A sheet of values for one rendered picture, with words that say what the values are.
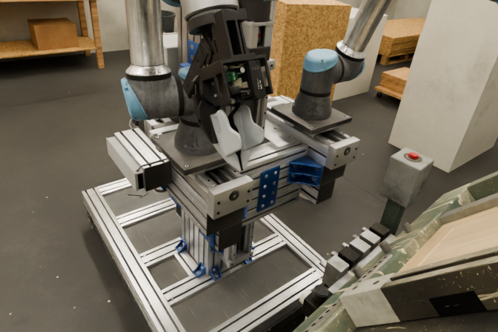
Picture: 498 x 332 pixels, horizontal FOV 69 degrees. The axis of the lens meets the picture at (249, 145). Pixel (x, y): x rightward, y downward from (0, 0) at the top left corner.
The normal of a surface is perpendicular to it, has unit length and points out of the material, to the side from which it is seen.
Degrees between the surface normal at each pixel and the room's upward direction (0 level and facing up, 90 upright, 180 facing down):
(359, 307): 90
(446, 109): 90
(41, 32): 90
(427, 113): 90
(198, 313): 0
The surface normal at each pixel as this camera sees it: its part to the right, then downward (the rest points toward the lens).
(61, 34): 0.60, 0.44
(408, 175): -0.73, 0.29
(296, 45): 0.35, 0.49
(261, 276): 0.07, -0.86
